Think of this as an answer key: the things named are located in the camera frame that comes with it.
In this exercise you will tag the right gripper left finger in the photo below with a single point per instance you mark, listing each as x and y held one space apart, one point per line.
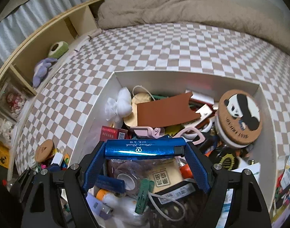
43 208

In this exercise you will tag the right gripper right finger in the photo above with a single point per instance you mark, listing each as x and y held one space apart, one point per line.
248 207

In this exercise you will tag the dark blue printed lighter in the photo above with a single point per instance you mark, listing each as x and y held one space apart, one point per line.
111 184

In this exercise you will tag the green clip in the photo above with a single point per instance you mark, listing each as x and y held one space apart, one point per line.
143 196

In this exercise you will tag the shiny blue lighter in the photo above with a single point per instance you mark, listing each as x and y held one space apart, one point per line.
144 149

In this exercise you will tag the brown tape roll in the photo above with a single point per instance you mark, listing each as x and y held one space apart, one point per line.
130 172

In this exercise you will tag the checkered bed sheet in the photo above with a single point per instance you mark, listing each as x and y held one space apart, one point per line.
63 106

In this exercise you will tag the round panda tin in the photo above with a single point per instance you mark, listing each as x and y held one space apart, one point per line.
238 119

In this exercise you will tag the brown leather wallet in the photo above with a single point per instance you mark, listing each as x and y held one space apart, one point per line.
166 112

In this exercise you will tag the wooden bedside shelf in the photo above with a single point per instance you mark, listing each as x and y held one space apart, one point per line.
75 26

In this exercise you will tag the purple plush toy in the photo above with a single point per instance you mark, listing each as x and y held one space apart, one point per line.
41 69

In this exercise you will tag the white shoe box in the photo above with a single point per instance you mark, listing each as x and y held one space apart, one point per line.
168 82

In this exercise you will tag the green avocado plush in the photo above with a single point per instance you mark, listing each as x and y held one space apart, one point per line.
58 49

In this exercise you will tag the grey curtain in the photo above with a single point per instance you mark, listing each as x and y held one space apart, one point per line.
27 18

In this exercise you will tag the beige quilted duvet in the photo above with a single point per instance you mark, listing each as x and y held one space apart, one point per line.
220 13

